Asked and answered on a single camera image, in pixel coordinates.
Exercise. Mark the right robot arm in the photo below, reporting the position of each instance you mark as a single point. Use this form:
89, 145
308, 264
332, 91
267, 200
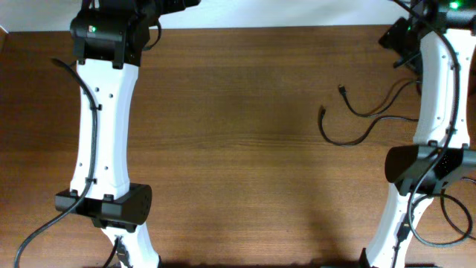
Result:
439, 38

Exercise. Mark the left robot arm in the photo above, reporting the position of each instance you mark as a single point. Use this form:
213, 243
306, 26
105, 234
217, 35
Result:
109, 40

